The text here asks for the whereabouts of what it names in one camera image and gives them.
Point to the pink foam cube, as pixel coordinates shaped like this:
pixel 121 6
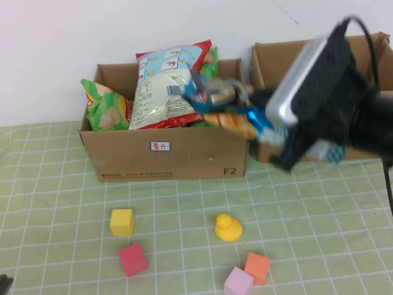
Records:
pixel 238 281

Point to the green striped chips bag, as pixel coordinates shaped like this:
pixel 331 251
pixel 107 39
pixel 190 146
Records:
pixel 212 61

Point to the plain taped cardboard box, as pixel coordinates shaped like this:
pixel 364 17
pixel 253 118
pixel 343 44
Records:
pixel 276 61

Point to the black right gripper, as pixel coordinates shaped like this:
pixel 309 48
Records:
pixel 322 123

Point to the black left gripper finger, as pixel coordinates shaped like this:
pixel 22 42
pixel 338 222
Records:
pixel 10 283
pixel 3 282

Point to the orange foam cube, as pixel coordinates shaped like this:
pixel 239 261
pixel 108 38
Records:
pixel 257 267

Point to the green potato chips bag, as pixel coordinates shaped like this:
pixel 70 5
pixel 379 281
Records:
pixel 104 113

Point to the cardboard box with F2 print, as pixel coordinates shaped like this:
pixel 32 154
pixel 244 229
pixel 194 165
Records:
pixel 184 156

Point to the yellow rubber duck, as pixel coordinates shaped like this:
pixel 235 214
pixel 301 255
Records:
pixel 228 230

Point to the yellow foam cube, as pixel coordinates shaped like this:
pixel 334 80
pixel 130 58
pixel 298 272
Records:
pixel 122 222

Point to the green checked tablecloth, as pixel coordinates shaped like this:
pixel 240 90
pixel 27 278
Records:
pixel 46 215

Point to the large white red snack bag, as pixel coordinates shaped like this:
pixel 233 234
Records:
pixel 156 101

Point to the white sticker label red writing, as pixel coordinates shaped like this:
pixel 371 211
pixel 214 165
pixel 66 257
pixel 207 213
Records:
pixel 160 146

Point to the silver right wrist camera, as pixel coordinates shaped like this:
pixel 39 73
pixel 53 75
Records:
pixel 294 83

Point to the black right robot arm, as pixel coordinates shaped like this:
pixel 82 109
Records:
pixel 374 123

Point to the red foam cube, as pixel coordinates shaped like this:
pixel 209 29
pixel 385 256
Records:
pixel 133 259

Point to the blue Vikar shrimp chips bag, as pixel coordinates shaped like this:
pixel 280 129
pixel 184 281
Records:
pixel 227 120

